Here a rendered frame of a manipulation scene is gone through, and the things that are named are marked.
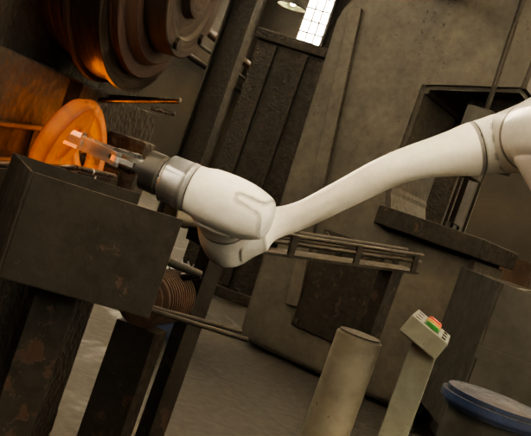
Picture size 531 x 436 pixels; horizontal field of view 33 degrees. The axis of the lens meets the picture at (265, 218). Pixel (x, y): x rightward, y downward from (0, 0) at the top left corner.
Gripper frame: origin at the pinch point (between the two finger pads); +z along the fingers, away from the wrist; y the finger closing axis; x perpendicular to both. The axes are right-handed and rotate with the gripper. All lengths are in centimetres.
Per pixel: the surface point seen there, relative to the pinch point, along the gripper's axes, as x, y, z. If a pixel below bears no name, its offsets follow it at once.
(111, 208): -3, -49, -30
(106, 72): 13.6, 3.3, -1.5
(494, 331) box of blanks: -21, 199, -105
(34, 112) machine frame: 1.5, 0.3, 7.7
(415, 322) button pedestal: -14, 64, -73
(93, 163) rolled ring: -4.6, 20.2, 0.9
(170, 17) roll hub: 27.4, 3.3, -9.3
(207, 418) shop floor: -79, 135, -25
